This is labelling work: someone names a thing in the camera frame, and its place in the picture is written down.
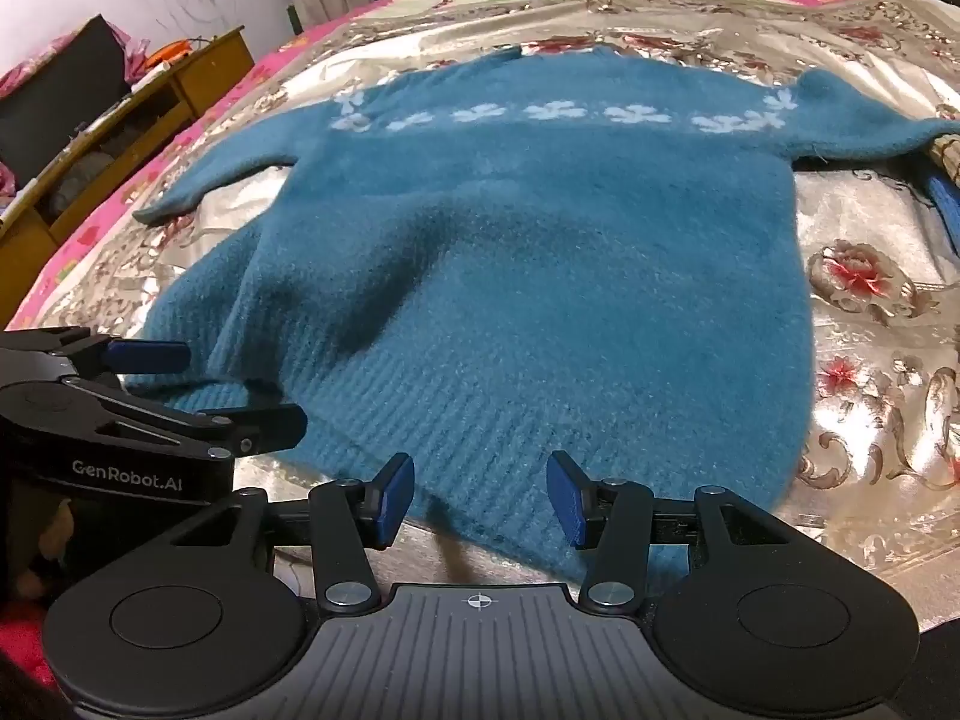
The pink floral bed sheet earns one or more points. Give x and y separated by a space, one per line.
258 89

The blue knit sweater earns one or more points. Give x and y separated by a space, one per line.
485 263

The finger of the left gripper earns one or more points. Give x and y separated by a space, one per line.
226 433
57 353

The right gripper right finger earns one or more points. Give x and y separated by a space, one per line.
612 520

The orange object on cabinet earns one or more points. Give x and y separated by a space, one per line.
172 52

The wooden tv cabinet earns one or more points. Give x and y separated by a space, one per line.
165 105

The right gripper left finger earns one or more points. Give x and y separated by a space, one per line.
348 518

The black television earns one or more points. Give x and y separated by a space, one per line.
80 82

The blue striped folded garment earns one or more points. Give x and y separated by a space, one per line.
936 172

